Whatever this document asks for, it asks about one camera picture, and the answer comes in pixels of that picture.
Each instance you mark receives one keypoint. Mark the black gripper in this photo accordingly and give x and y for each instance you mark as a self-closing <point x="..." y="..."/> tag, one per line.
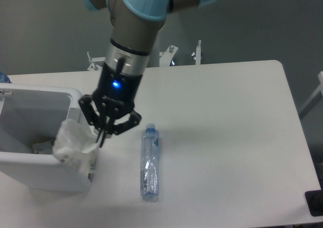
<point x="114" y="97"/>

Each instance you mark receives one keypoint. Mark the crushed clear plastic bottle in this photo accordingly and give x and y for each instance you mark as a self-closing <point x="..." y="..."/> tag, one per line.
<point x="149" y="164"/>

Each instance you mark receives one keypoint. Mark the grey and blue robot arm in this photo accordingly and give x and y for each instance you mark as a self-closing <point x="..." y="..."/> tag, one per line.
<point x="136" y="23"/>

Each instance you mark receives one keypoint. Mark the trash inside trash can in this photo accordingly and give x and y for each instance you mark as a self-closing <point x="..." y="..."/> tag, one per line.
<point x="44" y="146"/>

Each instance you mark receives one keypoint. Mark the white plastic trash can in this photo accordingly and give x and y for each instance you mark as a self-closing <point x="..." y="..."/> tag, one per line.
<point x="28" y="114"/>

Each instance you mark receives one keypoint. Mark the blue object at left edge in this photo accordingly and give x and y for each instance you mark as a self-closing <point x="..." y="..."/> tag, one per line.
<point x="4" y="78"/>

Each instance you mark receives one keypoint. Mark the black clamp at table edge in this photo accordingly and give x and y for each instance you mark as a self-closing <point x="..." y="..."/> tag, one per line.
<point x="314" y="202"/>

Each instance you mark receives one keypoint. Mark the white bracket left of pedestal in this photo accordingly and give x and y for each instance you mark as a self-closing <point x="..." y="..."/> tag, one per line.
<point x="95" y="64"/>

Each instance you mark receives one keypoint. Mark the white bracket of pedestal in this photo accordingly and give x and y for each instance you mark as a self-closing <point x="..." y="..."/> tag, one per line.
<point x="166" y="58"/>
<point x="95" y="64"/>

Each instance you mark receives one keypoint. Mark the white bracket right of pedestal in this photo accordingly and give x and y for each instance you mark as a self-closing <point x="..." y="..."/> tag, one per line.
<point x="166" y="58"/>

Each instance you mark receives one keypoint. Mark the white bracket with wing bolt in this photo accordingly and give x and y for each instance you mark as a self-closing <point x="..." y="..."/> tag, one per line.
<point x="197" y="54"/>

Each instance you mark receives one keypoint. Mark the white frame at right edge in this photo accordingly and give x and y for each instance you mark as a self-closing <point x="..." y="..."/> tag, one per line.
<point x="312" y="100"/>

